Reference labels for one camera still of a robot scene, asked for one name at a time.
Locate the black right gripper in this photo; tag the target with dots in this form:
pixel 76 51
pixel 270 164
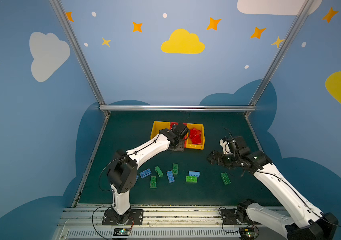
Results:
pixel 218 158

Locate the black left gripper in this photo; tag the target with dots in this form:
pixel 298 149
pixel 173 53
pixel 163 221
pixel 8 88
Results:
pixel 178 145

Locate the red lego brick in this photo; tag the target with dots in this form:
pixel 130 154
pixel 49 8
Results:
pixel 195 136

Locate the light blue lego brick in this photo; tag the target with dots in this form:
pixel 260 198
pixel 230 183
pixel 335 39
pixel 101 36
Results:
pixel 194 174

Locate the bright green lego brick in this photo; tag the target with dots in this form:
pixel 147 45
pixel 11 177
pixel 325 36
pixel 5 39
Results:
pixel 191 179

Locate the green lego brick small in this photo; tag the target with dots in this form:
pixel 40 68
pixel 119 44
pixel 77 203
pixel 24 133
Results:
pixel 158 171

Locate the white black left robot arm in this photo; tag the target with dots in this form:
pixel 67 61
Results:
pixel 122 171

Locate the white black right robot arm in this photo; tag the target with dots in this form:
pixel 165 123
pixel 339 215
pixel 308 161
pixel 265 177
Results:
pixel 304 222

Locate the red plastic bin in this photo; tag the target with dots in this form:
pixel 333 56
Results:
pixel 181 133

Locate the right yellow plastic bin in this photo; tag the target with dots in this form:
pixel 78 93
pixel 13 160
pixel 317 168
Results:
pixel 188 144

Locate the yellow plastic bin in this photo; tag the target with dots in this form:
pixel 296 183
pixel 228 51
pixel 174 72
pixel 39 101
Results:
pixel 188 144
pixel 157 126

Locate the left yellow plastic bin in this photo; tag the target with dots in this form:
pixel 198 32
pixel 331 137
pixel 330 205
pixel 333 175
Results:
pixel 157 126

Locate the right controller board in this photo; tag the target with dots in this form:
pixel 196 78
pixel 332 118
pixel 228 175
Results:
pixel 247 234

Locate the controller board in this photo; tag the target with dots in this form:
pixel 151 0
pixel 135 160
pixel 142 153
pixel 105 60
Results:
pixel 247 234
pixel 121 232

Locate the left controller board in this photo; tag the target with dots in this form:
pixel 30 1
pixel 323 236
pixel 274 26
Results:
pixel 121 232

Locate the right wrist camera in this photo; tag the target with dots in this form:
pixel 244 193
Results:
pixel 235 145

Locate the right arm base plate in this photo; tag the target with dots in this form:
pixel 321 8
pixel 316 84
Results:
pixel 233 216

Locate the horizontal aluminium frame rail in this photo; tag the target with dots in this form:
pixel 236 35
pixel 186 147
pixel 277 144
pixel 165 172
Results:
pixel 178 108

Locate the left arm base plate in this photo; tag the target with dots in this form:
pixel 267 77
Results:
pixel 131 217

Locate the aluminium front mounting rail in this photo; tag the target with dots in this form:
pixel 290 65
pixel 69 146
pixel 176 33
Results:
pixel 159 223

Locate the right aluminium frame post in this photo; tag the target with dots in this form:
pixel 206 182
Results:
pixel 283 49

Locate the aluminium frame post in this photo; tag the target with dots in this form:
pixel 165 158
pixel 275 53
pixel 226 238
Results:
pixel 283 49
pixel 65 24

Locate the left aluminium frame post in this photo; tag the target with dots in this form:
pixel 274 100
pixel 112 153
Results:
pixel 65 24

